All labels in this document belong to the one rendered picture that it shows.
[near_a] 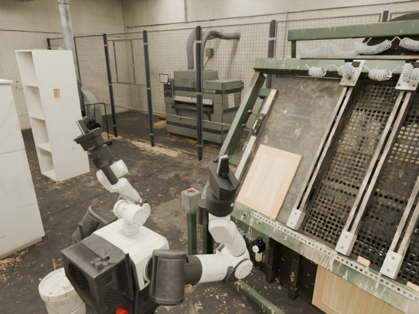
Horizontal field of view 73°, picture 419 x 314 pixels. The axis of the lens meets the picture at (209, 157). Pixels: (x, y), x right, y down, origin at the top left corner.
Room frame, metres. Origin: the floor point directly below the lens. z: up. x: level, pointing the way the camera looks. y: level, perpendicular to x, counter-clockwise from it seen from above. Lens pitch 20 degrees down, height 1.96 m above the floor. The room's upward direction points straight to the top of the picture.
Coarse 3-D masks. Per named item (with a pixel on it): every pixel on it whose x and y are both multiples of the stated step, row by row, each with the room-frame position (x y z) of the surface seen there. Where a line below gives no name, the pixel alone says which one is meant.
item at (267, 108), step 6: (276, 90) 2.35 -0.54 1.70; (270, 96) 2.36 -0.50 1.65; (276, 96) 2.36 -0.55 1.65; (270, 102) 2.32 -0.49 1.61; (264, 108) 2.32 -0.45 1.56; (270, 108) 2.31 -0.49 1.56; (264, 120) 2.27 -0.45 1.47; (258, 132) 2.22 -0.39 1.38; (252, 138) 2.22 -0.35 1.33; (258, 138) 2.23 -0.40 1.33; (252, 144) 2.19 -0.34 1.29; (246, 150) 2.19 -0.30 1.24; (252, 150) 2.18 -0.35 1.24; (246, 156) 2.15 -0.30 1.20; (240, 162) 2.16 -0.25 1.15; (246, 162) 2.14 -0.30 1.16; (240, 168) 2.13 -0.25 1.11; (234, 174) 2.13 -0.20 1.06; (240, 174) 2.10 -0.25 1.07; (240, 180) 2.10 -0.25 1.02
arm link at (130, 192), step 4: (128, 188) 1.18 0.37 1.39; (132, 188) 1.21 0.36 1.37; (124, 192) 1.17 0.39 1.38; (128, 192) 1.18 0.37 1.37; (132, 192) 1.20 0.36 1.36; (136, 192) 1.23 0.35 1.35; (128, 196) 1.19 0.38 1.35; (132, 196) 1.20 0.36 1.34; (136, 196) 1.21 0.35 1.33; (140, 200) 1.24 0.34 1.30; (144, 200) 1.24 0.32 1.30; (136, 204) 1.22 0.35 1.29
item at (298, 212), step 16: (352, 80) 1.89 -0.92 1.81; (352, 96) 1.91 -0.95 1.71; (336, 112) 1.87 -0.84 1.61; (336, 128) 1.80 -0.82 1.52; (320, 144) 1.80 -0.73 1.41; (320, 160) 1.73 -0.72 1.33; (320, 176) 1.72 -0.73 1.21; (304, 192) 1.68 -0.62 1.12; (304, 208) 1.62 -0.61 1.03; (288, 224) 1.59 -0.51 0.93
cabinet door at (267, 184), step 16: (256, 160) 2.10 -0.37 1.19; (272, 160) 2.01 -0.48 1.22; (288, 160) 1.93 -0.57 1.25; (256, 176) 2.01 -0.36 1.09; (272, 176) 1.93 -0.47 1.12; (288, 176) 1.85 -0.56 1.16; (240, 192) 2.02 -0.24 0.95; (256, 192) 1.93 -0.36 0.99; (272, 192) 1.85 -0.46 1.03; (256, 208) 1.85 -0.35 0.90; (272, 208) 1.78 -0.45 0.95
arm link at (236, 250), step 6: (234, 240) 0.81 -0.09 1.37; (240, 240) 0.83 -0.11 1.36; (222, 246) 0.90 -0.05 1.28; (228, 246) 0.82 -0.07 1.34; (234, 246) 0.82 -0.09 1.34; (240, 246) 0.83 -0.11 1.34; (222, 252) 0.89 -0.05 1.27; (228, 252) 0.86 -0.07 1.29; (234, 252) 0.83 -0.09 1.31; (240, 252) 0.84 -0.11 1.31; (246, 252) 0.86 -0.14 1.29; (234, 258) 0.85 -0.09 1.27; (240, 258) 0.84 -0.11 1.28; (246, 258) 0.85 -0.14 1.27; (234, 264) 0.83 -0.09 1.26
